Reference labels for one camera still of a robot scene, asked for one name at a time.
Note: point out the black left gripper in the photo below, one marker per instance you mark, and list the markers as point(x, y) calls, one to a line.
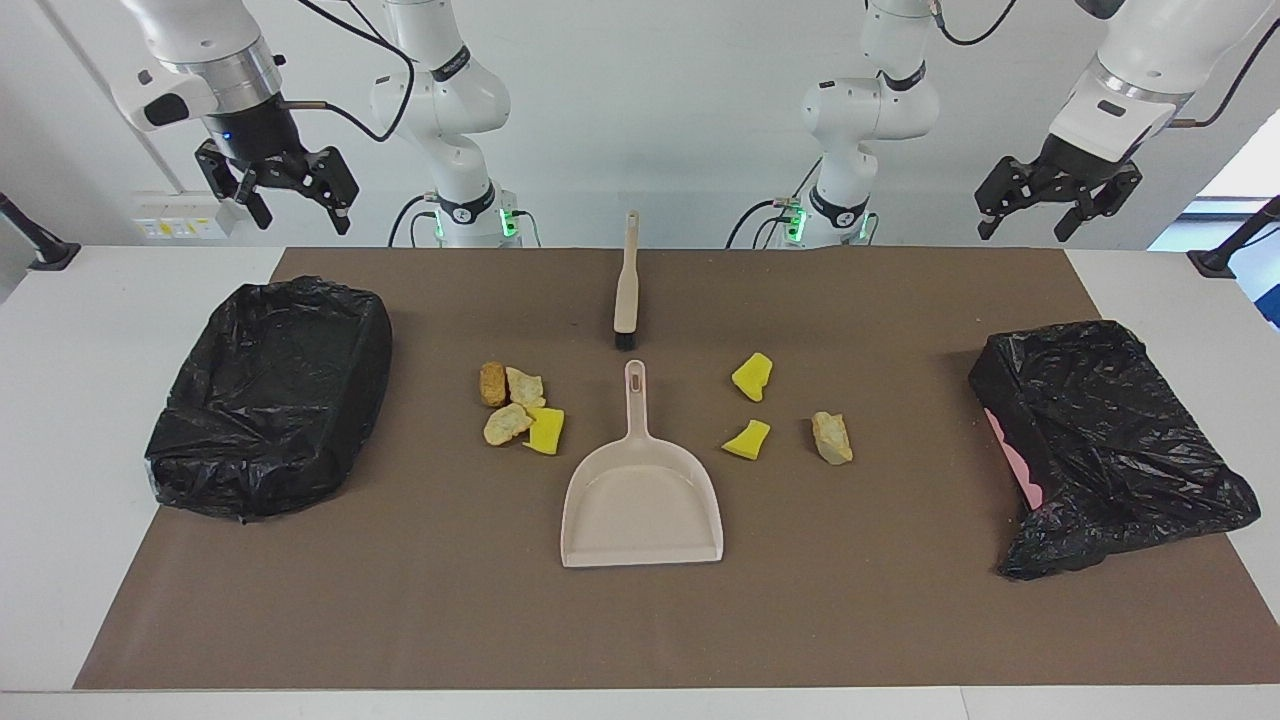
point(1085, 162)

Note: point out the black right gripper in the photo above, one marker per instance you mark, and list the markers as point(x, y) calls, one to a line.
point(250, 135)

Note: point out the brown sponge chunk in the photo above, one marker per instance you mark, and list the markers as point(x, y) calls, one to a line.
point(492, 385)

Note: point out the pale sponge chunk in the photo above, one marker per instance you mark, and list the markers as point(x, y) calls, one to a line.
point(832, 438)
point(525, 387)
point(507, 425)

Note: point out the yellow sponge piece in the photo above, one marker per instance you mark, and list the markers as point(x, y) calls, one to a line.
point(546, 433)
point(747, 441)
point(752, 377)

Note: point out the beige hand brush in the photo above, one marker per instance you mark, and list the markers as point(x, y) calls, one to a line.
point(627, 295)

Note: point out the beige plastic dustpan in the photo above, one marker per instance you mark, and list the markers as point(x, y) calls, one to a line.
point(642, 500)

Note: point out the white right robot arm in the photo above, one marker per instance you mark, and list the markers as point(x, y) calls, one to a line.
point(440, 100)

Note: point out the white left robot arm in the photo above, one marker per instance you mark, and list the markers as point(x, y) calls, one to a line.
point(860, 110)

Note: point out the bin lined with black bag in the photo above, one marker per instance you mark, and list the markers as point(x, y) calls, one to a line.
point(270, 400)

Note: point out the pink bin with black bag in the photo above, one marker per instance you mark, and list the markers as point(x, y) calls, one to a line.
point(1110, 440)

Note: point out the brown table mat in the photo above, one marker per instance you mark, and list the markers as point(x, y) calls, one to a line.
point(640, 620)

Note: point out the white wall socket box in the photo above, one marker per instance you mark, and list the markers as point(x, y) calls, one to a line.
point(185, 215)

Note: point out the white wall conduit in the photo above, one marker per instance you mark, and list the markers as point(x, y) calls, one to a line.
point(76, 48)

